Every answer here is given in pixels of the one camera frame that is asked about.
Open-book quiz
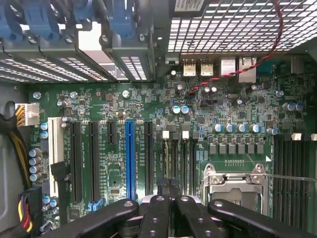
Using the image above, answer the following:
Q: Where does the RAM slot with white latch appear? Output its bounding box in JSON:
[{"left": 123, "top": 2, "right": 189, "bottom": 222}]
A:
[
  {"left": 291, "top": 133, "right": 302, "bottom": 225},
  {"left": 181, "top": 130, "right": 190, "bottom": 196},
  {"left": 162, "top": 130, "right": 170, "bottom": 179},
  {"left": 303, "top": 133, "right": 317, "bottom": 230}
]

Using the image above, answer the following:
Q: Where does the silver CPU socket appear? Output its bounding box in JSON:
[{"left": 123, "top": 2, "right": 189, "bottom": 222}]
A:
[{"left": 202, "top": 163, "right": 270, "bottom": 215}]

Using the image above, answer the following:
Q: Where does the long black expansion slot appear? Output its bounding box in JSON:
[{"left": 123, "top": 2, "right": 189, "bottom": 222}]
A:
[
  {"left": 69, "top": 121, "right": 83, "bottom": 203},
  {"left": 144, "top": 121, "right": 155, "bottom": 195},
  {"left": 89, "top": 121, "right": 101, "bottom": 203}
]

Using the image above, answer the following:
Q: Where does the blue SATA port block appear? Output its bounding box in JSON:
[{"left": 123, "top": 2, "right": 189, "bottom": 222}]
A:
[{"left": 87, "top": 199, "right": 104, "bottom": 212}]

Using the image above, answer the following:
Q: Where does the blue expansion slot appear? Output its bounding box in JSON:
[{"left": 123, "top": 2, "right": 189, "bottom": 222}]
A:
[{"left": 125, "top": 119, "right": 137, "bottom": 199}]

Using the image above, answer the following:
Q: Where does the short black expansion slot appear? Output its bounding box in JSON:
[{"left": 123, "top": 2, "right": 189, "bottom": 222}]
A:
[{"left": 106, "top": 121, "right": 118, "bottom": 146}]

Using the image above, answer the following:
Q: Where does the thin silver locking lever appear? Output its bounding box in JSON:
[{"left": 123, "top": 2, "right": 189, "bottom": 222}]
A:
[{"left": 262, "top": 174, "right": 317, "bottom": 183}]

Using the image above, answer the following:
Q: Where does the green motherboard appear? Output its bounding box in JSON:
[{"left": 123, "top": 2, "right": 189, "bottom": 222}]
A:
[{"left": 28, "top": 58, "right": 317, "bottom": 238}]

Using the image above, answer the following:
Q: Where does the white expansion slot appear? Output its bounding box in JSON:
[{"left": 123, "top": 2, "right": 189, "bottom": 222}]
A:
[{"left": 47, "top": 117, "right": 65, "bottom": 198}]

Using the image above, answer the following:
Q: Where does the silver USB port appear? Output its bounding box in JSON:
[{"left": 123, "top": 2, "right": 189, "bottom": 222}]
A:
[
  {"left": 181, "top": 59, "right": 197, "bottom": 77},
  {"left": 200, "top": 59, "right": 214, "bottom": 76}
]

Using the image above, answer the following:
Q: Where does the grey metal PC case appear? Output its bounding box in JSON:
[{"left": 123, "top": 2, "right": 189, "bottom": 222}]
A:
[{"left": 0, "top": 0, "right": 317, "bottom": 238}]

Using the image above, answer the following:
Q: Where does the silver USB port block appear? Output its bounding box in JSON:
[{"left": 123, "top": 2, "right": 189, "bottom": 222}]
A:
[{"left": 219, "top": 57, "right": 236, "bottom": 75}]

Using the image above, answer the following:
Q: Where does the silver ethernet port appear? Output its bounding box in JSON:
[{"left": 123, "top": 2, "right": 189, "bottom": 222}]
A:
[{"left": 238, "top": 56, "right": 257, "bottom": 83}]

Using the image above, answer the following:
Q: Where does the white power connector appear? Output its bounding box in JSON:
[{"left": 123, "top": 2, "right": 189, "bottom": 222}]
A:
[{"left": 14, "top": 103, "right": 41, "bottom": 128}]

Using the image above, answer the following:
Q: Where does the grey disk bay cage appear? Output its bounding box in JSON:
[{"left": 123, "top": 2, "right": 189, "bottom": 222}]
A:
[{"left": 0, "top": 0, "right": 157, "bottom": 83}]

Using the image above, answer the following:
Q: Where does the black flat data cable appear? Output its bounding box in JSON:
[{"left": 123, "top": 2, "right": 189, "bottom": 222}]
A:
[{"left": 50, "top": 161, "right": 68, "bottom": 225}]

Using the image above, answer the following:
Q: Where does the black connector with coloured wires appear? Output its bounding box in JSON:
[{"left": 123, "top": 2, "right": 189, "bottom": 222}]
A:
[{"left": 18, "top": 185, "right": 43, "bottom": 237}]

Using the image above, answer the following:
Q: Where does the yellow and black cable bundle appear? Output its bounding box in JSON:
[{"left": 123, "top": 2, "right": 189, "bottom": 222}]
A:
[{"left": 0, "top": 112, "right": 32, "bottom": 189}]

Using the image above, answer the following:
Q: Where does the red and black twisted wire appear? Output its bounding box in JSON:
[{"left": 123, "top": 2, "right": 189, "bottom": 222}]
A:
[{"left": 187, "top": 0, "right": 288, "bottom": 96}]

